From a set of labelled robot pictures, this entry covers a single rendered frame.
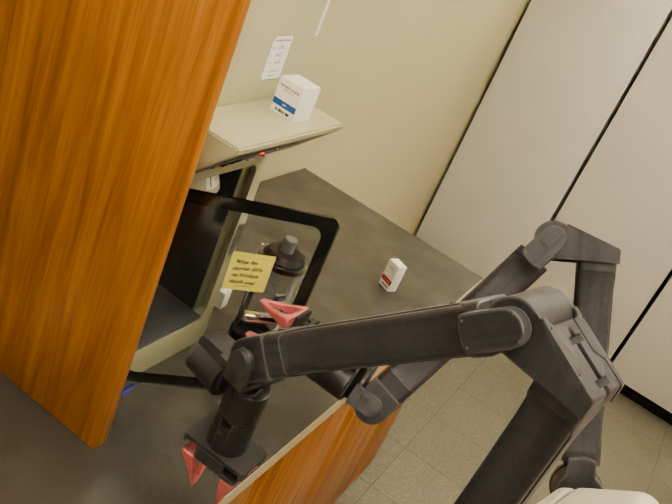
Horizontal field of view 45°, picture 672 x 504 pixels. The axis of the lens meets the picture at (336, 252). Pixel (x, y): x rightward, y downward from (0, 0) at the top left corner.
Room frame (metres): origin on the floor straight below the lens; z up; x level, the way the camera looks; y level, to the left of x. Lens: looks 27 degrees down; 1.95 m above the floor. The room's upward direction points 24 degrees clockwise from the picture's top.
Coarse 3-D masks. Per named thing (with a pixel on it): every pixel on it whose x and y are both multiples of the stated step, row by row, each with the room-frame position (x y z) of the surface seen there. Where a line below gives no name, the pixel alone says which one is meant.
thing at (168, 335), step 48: (192, 192) 1.11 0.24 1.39; (192, 240) 1.13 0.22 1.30; (240, 240) 1.16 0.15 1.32; (288, 240) 1.20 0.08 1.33; (192, 288) 1.14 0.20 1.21; (288, 288) 1.22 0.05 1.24; (144, 336) 1.11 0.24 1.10; (192, 336) 1.15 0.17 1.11; (240, 336) 1.19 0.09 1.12; (192, 384) 1.17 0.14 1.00
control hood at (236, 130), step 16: (224, 112) 1.17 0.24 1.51; (240, 112) 1.19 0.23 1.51; (256, 112) 1.22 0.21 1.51; (272, 112) 1.26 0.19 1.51; (320, 112) 1.36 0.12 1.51; (224, 128) 1.10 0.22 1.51; (240, 128) 1.13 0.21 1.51; (256, 128) 1.16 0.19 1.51; (272, 128) 1.19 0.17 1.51; (288, 128) 1.22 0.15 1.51; (304, 128) 1.25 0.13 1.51; (320, 128) 1.28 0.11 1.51; (336, 128) 1.33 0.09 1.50; (208, 144) 1.07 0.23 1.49; (224, 144) 1.06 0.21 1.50; (240, 144) 1.07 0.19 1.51; (256, 144) 1.10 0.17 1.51; (272, 144) 1.14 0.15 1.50; (288, 144) 1.24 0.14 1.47; (208, 160) 1.07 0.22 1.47; (224, 160) 1.07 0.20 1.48
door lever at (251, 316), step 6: (282, 300) 1.22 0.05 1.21; (246, 312) 1.14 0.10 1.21; (252, 312) 1.15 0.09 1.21; (258, 312) 1.16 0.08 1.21; (264, 312) 1.17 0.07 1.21; (282, 312) 1.20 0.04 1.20; (246, 318) 1.14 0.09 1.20; (252, 318) 1.14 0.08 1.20; (258, 318) 1.15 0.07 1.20; (264, 318) 1.15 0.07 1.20; (270, 318) 1.16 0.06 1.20; (276, 324) 1.17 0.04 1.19
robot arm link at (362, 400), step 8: (368, 368) 1.09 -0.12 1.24; (376, 368) 1.11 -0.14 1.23; (368, 376) 1.07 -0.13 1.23; (360, 384) 1.06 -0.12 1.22; (368, 384) 1.12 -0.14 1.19; (352, 392) 1.05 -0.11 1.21; (360, 392) 1.05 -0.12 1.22; (368, 392) 1.05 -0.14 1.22; (352, 400) 1.04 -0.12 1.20; (360, 400) 1.04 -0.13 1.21; (368, 400) 1.04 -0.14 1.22; (376, 400) 1.04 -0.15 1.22; (360, 408) 1.03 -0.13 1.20; (368, 408) 1.03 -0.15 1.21; (376, 408) 1.03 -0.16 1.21; (368, 416) 1.03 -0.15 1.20; (376, 416) 1.03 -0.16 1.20
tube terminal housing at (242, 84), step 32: (256, 0) 1.19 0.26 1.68; (288, 0) 1.27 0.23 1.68; (320, 0) 1.37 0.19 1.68; (256, 32) 1.22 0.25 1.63; (288, 32) 1.31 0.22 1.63; (256, 64) 1.25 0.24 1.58; (288, 64) 1.34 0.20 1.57; (224, 96) 1.19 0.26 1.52; (256, 96) 1.28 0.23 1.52; (256, 160) 1.35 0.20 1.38
